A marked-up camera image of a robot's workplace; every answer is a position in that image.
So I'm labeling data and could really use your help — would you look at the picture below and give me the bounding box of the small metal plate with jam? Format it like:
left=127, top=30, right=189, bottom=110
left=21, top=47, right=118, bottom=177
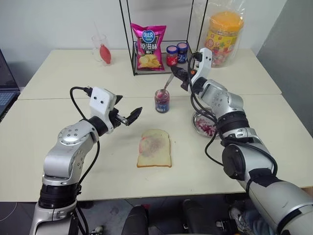
left=191, top=110, right=221, bottom=139

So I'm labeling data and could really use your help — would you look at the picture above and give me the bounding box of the pink potato chips bag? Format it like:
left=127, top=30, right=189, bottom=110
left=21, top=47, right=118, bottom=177
left=130, top=23, right=168, bottom=72

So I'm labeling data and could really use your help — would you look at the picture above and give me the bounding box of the black wire frame rack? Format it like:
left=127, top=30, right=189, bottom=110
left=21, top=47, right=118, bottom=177
left=119, top=0, right=209, bottom=77

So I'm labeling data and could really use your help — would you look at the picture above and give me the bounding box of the clear drinking glass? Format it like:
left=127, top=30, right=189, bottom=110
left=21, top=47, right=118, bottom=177
left=91, top=34, right=115, bottom=66

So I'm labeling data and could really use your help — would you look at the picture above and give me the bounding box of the red jam jar blue lid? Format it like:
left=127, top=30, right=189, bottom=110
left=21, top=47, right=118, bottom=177
left=166, top=45, right=179, bottom=67

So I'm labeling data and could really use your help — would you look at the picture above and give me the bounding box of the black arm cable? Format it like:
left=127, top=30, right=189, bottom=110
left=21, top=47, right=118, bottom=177
left=69, top=86, right=101, bottom=235
left=187, top=51, right=278, bottom=176

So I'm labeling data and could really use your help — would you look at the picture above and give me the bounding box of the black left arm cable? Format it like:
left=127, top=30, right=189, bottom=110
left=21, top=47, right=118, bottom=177
left=69, top=86, right=101, bottom=235

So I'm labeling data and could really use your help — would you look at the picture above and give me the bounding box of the white straw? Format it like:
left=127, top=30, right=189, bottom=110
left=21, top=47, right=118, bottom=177
left=93, top=21, right=104, bottom=45

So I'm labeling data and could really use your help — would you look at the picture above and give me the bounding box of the candy jar with orange lid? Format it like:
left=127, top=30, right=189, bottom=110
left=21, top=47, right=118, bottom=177
left=205, top=11, right=245, bottom=68

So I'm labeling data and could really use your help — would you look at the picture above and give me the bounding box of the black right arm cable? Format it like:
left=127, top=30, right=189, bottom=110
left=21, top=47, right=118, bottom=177
left=187, top=51, right=278, bottom=176

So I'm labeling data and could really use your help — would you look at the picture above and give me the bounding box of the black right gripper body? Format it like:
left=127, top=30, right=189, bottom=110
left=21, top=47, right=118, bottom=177
left=176, top=68, right=196, bottom=90

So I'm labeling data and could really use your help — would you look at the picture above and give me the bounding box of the white bread slice with jam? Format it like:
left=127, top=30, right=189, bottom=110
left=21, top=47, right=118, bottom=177
left=136, top=128, right=173, bottom=169

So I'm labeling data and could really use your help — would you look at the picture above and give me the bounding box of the open glass jam jar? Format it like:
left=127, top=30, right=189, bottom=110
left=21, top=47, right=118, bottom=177
left=154, top=89, right=170, bottom=114

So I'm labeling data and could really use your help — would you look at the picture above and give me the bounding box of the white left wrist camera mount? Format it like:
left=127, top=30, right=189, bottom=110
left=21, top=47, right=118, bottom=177
left=89, top=86, right=117, bottom=134

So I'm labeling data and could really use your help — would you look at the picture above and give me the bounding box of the clear plastic bag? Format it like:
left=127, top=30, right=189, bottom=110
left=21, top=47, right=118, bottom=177
left=203, top=4, right=246, bottom=69

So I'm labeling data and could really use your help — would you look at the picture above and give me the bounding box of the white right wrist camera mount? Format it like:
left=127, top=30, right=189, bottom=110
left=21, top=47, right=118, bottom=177
left=190, top=47, right=213, bottom=85

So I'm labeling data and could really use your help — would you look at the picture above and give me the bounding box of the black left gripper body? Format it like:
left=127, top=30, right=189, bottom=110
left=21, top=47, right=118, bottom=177
left=108, top=108, right=129, bottom=132

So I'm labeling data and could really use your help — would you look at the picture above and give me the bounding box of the metal spoon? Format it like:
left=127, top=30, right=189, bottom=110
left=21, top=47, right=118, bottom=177
left=160, top=74, right=175, bottom=95

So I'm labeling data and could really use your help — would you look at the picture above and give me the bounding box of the person's sneaker and jeans leg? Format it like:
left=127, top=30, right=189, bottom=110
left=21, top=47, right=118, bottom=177
left=229, top=207, right=269, bottom=235

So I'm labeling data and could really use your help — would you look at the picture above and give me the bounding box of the red object in glass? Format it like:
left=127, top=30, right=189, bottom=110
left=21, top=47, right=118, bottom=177
left=99, top=43, right=114, bottom=65

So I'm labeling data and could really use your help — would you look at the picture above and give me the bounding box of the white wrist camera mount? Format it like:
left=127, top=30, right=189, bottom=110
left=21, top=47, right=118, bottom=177
left=190, top=47, right=213, bottom=85
left=89, top=86, right=117, bottom=134

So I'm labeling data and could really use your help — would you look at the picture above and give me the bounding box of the dark laptop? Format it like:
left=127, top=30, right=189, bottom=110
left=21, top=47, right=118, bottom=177
left=0, top=48, right=22, bottom=118

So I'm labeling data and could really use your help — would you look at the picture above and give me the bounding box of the dark rounded shape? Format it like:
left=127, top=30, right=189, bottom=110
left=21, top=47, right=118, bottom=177
left=181, top=198, right=205, bottom=235
left=121, top=204, right=160, bottom=235

